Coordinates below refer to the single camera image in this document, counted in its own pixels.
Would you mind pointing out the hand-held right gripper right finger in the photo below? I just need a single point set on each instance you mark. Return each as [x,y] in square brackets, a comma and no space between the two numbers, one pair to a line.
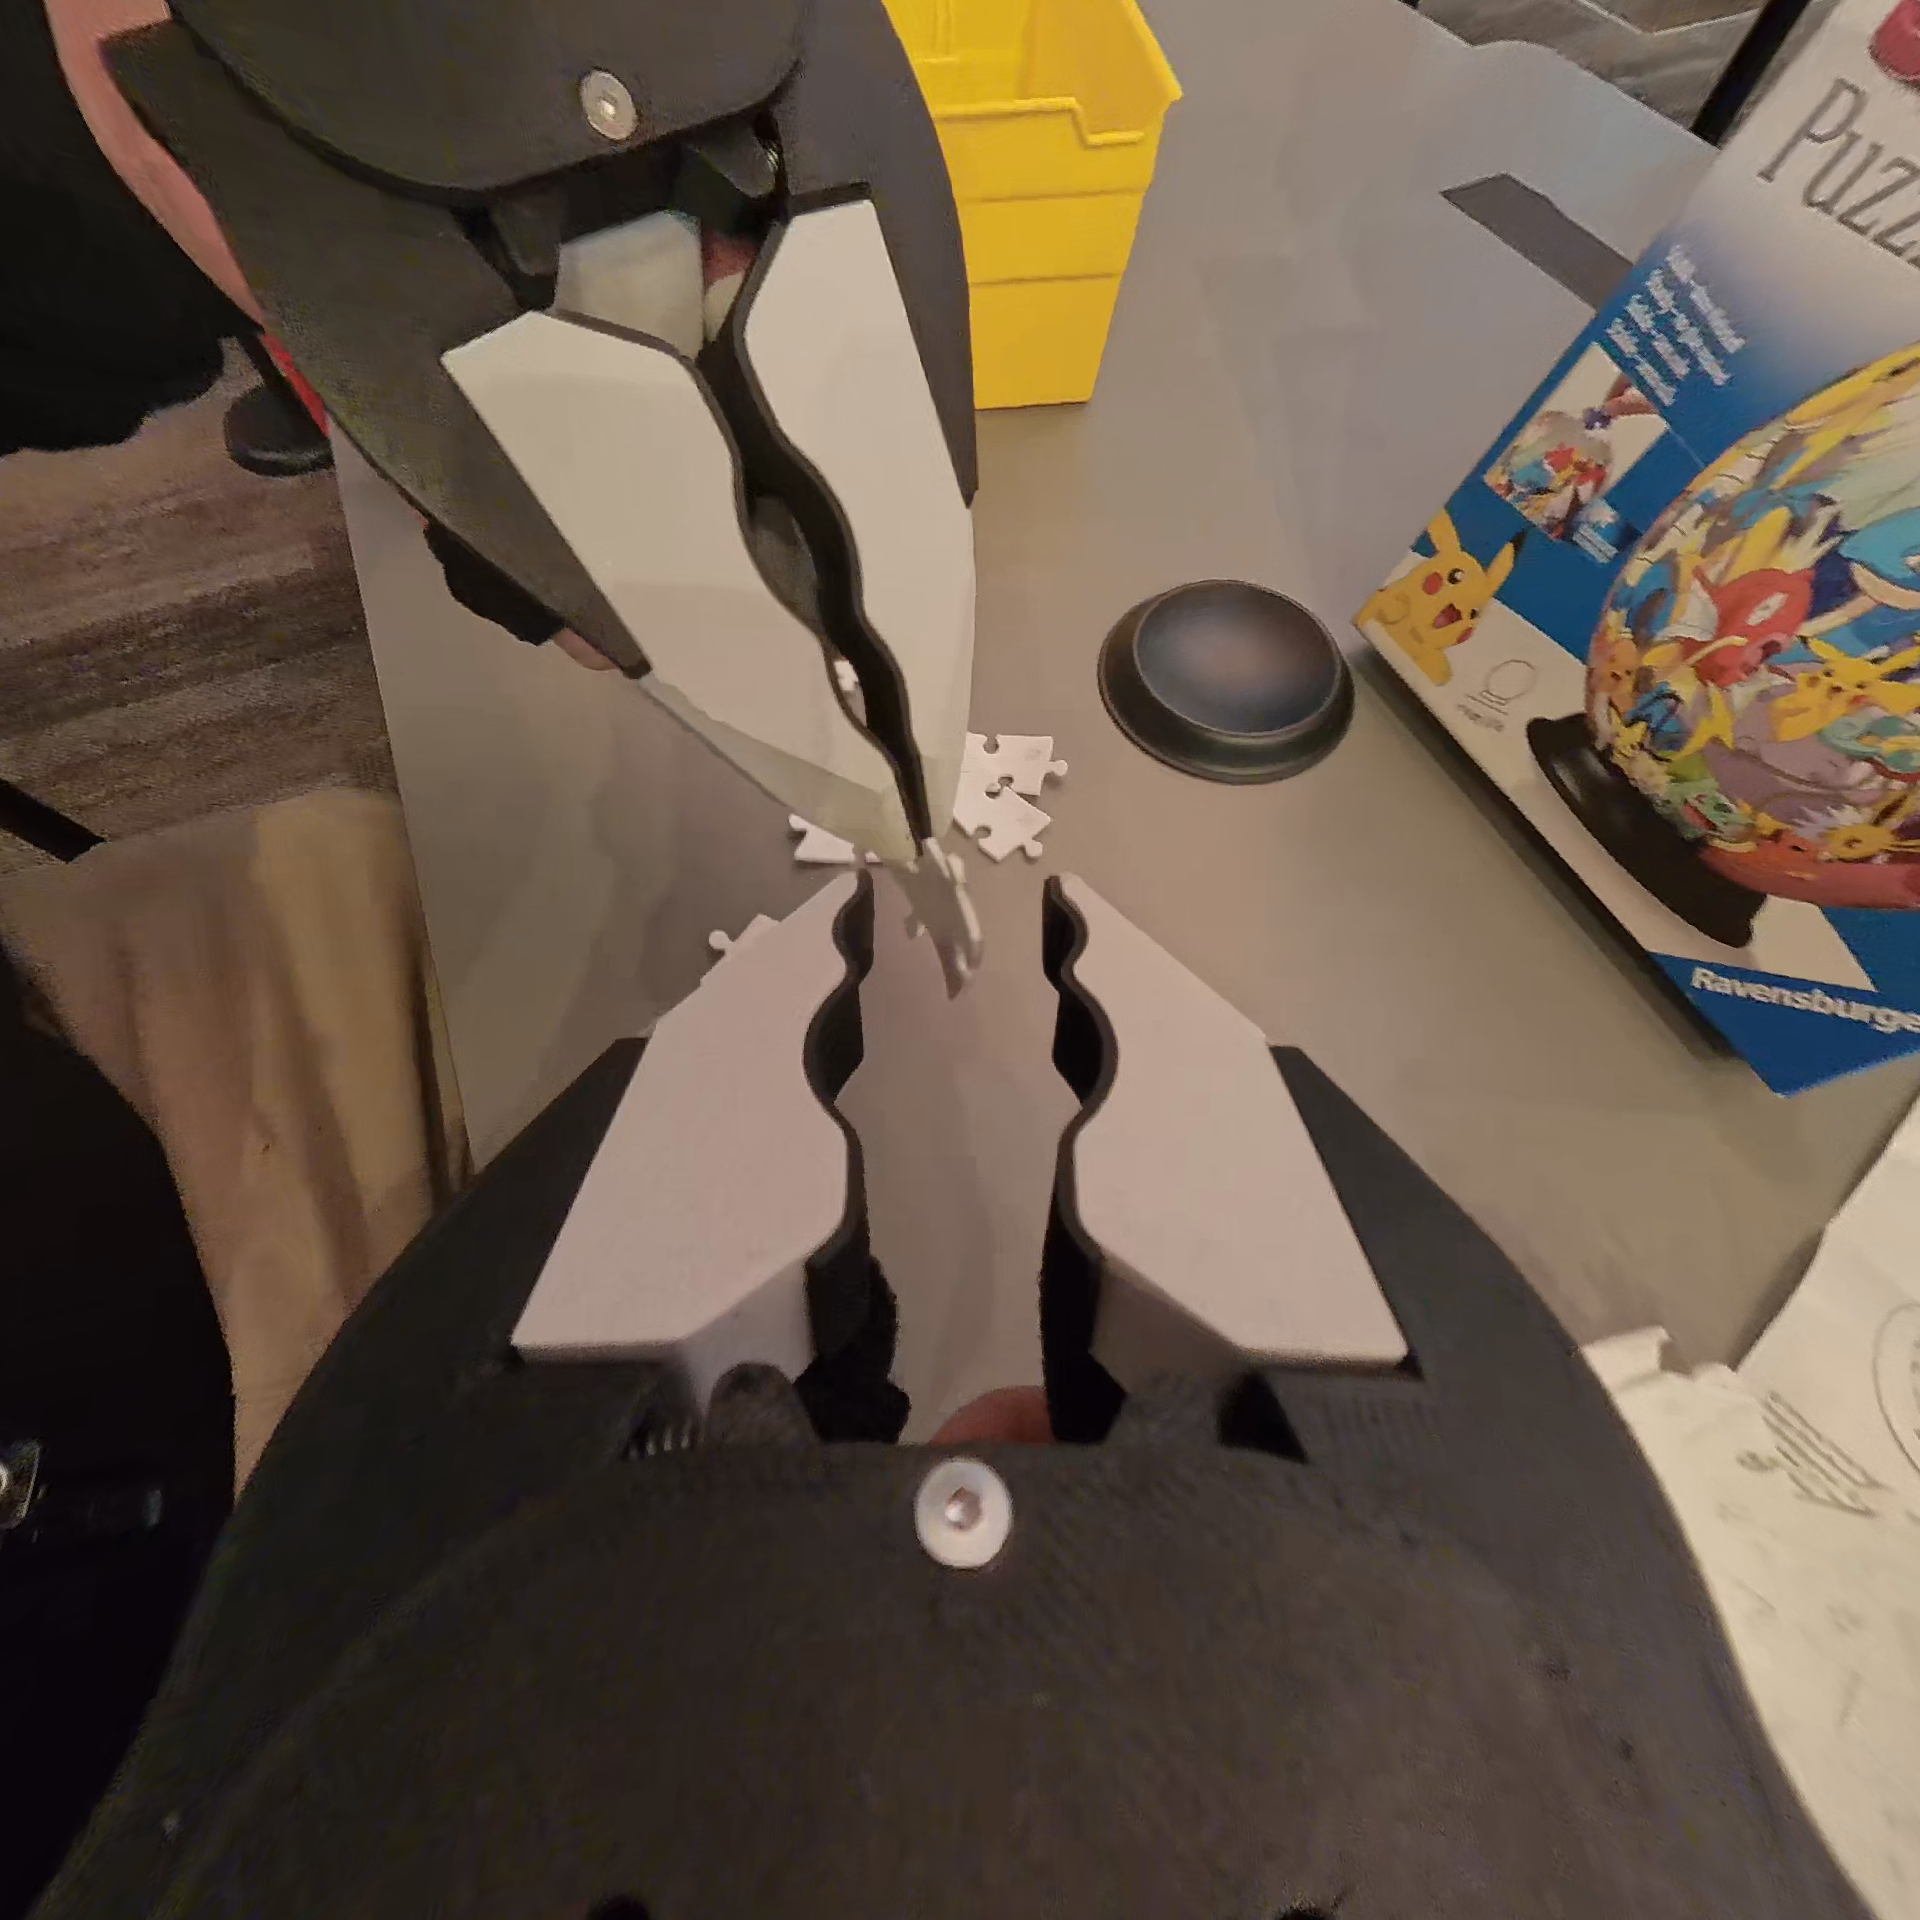
[1230,1214]

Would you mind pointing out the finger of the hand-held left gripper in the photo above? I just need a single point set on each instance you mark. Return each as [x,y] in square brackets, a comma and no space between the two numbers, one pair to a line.
[630,480]
[869,390]

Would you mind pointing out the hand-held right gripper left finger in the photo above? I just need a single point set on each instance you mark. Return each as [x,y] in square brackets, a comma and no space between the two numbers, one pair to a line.
[691,1214]

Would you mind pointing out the white puzzle piece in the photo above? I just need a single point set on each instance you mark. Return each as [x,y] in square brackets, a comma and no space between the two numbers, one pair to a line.
[743,938]
[827,845]

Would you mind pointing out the pair of joined puzzle pieces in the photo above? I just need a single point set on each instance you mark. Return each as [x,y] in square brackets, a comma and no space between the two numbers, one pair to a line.
[1014,796]

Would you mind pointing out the black round ball stand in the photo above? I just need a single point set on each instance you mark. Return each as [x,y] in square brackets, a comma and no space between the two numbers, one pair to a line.
[1230,676]

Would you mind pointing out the blue puzzle box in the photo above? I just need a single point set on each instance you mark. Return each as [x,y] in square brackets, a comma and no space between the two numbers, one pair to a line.
[1682,599]

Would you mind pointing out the person's left hand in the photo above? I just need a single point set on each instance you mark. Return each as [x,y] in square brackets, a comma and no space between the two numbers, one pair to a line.
[181,224]

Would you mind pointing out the yellow plastic bin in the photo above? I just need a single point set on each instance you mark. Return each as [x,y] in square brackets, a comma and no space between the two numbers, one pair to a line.
[1036,194]

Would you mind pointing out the person's beige trouser leg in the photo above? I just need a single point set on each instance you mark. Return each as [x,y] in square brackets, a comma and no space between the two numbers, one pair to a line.
[254,1079]

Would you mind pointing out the white instruction leaflet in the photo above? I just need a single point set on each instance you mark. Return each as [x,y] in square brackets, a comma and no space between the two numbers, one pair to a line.
[1786,1501]

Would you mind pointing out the person's black clothing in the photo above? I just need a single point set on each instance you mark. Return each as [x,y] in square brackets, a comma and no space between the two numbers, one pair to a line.
[91,1575]

